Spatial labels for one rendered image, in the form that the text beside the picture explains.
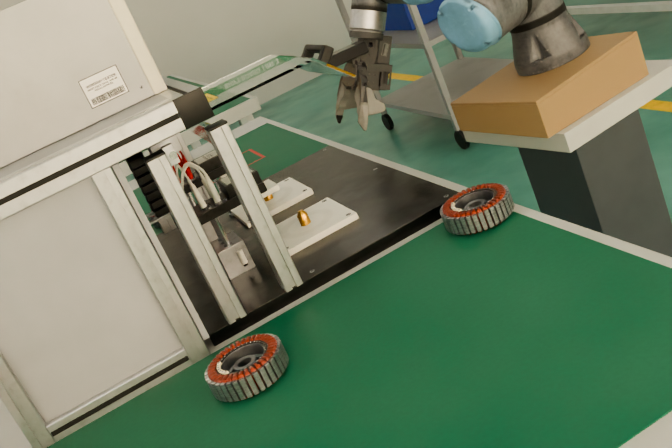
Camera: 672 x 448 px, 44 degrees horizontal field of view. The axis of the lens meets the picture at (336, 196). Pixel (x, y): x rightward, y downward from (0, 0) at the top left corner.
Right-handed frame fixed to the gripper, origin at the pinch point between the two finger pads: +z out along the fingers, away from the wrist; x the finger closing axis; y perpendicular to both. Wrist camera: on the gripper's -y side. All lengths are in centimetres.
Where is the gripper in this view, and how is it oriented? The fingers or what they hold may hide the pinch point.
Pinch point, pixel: (348, 127)
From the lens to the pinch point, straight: 174.6
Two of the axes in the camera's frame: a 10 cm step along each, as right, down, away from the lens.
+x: -3.5, -1.8, 9.2
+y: 9.3, 0.3, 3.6
